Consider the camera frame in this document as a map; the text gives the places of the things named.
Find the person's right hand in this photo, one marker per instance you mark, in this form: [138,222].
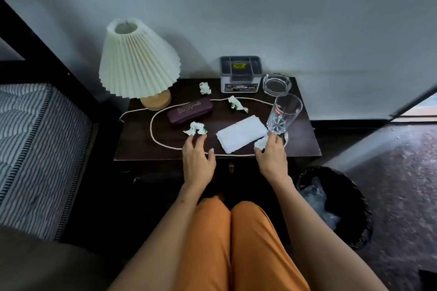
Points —
[275,163]

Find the person's left hand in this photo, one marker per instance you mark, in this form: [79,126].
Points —
[198,168]

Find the person's left thumb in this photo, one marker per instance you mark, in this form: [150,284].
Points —
[212,157]

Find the person's right thumb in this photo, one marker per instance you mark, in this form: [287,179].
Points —
[258,155]

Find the white tissue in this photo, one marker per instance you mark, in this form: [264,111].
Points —
[236,104]
[195,128]
[261,143]
[205,88]

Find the person's right forearm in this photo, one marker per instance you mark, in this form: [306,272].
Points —
[317,239]

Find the person's left forearm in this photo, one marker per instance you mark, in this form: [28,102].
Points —
[160,243]

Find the folded white cloth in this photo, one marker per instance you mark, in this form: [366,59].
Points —
[240,134]

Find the clear drinking glass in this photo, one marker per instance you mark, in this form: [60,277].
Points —
[284,114]

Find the maroon glasses case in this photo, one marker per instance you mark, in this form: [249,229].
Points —
[189,110]

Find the dark wooden nightstand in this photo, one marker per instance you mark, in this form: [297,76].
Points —
[143,144]

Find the clear glass ashtray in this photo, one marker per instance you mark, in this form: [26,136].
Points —
[276,84]

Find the clear plastic bin liner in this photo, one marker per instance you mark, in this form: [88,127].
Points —
[317,198]

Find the grey organiser box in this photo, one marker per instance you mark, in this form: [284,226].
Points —
[241,74]

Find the orange trousers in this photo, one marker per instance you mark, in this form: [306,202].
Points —
[239,250]

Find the black waste bin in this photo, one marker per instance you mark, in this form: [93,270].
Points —
[355,212]

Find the pleated white table lamp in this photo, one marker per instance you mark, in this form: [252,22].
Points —
[138,62]

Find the striped mattress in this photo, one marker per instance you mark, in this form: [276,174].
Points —
[34,154]

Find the brown cushion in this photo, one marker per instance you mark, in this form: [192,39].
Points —
[44,263]

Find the dark door frame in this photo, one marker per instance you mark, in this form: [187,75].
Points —
[414,105]

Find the black bed frame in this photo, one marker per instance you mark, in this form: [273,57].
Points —
[44,52]

